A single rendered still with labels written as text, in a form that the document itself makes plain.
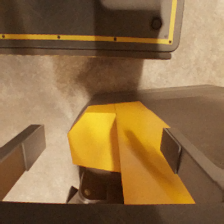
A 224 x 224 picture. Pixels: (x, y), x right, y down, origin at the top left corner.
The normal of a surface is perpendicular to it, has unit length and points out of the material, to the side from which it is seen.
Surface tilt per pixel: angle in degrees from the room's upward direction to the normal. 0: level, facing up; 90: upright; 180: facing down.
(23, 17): 0
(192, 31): 0
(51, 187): 0
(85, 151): 22
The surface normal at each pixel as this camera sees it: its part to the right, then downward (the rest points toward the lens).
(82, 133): -0.35, 0.30
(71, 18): 0.02, 0.29
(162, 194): -0.95, 0.17
